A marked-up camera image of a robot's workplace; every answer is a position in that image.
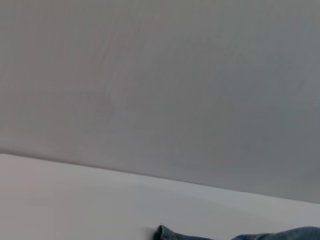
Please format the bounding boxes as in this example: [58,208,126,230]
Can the blue denim shorts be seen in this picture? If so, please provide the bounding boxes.
[152,224,320,240]

